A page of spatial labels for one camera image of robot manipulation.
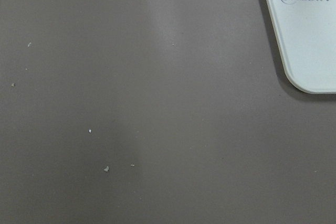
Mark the cream rectangular tray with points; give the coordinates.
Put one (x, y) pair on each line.
(305, 34)

